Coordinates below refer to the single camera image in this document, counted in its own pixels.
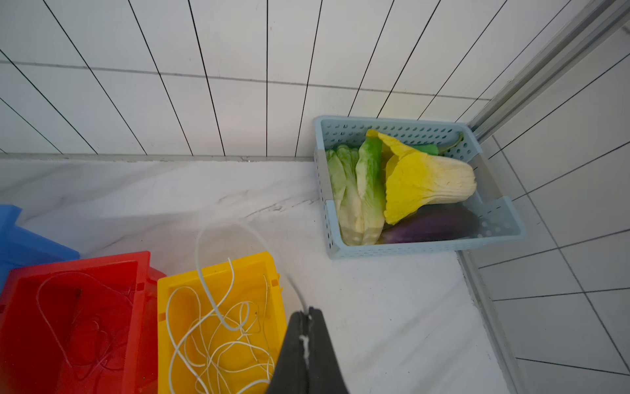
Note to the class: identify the purple toy eggplant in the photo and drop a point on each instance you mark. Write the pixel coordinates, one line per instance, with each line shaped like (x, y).
(433, 223)

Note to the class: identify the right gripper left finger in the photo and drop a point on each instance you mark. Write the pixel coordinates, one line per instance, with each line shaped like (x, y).
(291, 371)

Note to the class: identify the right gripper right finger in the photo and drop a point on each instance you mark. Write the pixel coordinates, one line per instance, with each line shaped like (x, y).
(324, 373)

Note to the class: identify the red plastic bin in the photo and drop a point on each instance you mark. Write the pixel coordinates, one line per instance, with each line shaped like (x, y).
(83, 326)

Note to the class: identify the yellow plastic bin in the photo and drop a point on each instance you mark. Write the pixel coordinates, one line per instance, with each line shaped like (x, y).
(220, 328)

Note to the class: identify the blue plastic bin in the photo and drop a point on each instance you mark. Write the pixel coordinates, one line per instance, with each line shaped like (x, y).
(22, 248)

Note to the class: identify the light blue mesh basket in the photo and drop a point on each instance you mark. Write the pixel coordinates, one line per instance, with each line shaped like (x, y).
(499, 219)

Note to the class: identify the green lettuce toy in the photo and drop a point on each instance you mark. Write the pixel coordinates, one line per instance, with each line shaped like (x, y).
(358, 191)

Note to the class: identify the toy napa cabbage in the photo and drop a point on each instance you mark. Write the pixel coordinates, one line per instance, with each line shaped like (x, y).
(413, 179)

